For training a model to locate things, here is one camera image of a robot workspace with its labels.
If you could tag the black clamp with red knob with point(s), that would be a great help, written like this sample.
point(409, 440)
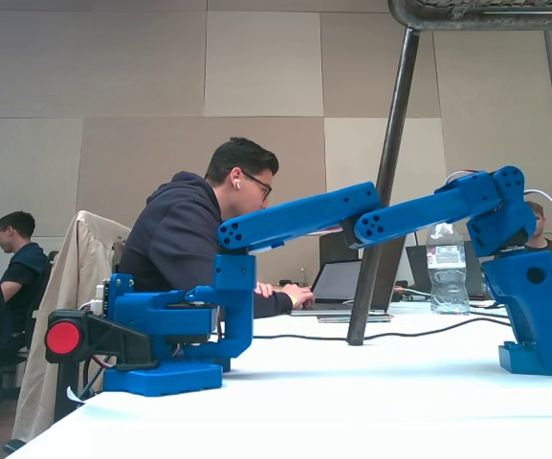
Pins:
point(113, 339)

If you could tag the silver open laptop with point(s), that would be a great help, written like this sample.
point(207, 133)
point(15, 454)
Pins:
point(337, 284)

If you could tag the dark metal stand leg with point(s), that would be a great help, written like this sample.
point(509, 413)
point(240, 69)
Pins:
point(390, 143)

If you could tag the black laptop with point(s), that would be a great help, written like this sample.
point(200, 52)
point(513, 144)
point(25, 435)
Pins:
point(474, 282)

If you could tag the hoodie man's right hand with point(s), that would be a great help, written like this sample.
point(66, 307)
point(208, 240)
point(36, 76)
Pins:
point(299, 295)

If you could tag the grey laptop lid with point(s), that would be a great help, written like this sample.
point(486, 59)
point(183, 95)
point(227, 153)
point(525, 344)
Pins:
point(385, 277)

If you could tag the man with glasses, dark shirt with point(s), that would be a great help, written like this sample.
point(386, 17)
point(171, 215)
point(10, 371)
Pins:
point(22, 268)

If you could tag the dark metal stand frame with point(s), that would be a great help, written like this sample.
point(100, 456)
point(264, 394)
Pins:
point(486, 14)

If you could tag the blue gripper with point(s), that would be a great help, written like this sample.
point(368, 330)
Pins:
point(524, 292)

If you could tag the hoodie man's left hand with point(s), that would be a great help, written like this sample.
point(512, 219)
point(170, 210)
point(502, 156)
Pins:
point(264, 289)

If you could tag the dark laptop lid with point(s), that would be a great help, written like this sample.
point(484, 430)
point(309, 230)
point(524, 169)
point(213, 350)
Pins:
point(337, 248)

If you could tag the clear plastic water bottle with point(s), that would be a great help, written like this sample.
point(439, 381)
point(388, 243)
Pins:
point(448, 282)

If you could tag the beige jacket on chair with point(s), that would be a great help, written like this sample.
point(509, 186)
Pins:
point(65, 311)

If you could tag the blue toy brick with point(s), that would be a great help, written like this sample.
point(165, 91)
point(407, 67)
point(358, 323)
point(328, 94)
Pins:
point(512, 359)

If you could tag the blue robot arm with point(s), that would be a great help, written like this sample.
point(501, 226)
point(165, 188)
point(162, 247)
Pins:
point(304, 215)

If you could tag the man in navy hoodie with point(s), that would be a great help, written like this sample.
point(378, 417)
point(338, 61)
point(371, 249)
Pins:
point(175, 229)

